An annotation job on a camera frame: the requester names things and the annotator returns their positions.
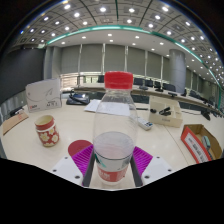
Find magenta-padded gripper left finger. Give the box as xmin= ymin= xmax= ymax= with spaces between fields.
xmin=50 ymin=143 xmax=98 ymax=188

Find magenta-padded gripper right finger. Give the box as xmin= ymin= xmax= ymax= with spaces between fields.
xmin=129 ymin=145 xmax=175 ymax=188

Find clear red-capped water bottle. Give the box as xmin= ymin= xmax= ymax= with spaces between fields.
xmin=92 ymin=70 xmax=139 ymax=186

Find flat round red coaster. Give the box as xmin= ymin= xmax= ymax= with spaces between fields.
xmin=67 ymin=139 xmax=93 ymax=158

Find white power strip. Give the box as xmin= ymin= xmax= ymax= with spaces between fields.
xmin=137 ymin=116 xmax=154 ymax=131

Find red floral ceramic cup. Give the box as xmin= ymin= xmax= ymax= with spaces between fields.
xmin=34 ymin=114 xmax=61 ymax=148

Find beige open cardboard tray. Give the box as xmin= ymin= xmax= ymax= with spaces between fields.
xmin=148 ymin=95 xmax=184 ymax=128

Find open cardboard box red label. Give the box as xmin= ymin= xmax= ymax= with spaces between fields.
xmin=180 ymin=123 xmax=223 ymax=164

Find black stapler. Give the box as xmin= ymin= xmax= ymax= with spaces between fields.
xmin=158 ymin=106 xmax=172 ymax=117

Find white paper sheet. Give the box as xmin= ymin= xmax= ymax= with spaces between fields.
xmin=83 ymin=99 xmax=132 ymax=117

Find black desk phone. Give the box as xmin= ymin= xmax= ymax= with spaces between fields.
xmin=65 ymin=92 xmax=91 ymax=106

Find long curved conference desk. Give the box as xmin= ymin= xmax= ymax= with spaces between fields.
xmin=71 ymin=83 xmax=223 ymax=116

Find white cardboard paper box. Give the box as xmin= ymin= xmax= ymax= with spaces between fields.
xmin=25 ymin=78 xmax=63 ymax=113

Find brown kraft paper envelope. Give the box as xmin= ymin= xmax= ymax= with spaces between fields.
xmin=1 ymin=110 xmax=30 ymax=136

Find black office chairs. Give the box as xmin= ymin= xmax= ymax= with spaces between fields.
xmin=96 ymin=74 xmax=214 ymax=101

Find grey round column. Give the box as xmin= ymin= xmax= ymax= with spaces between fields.
xmin=169 ymin=49 xmax=187 ymax=94

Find ceiling lights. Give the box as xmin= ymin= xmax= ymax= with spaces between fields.
xmin=18 ymin=1 xmax=224 ymax=88

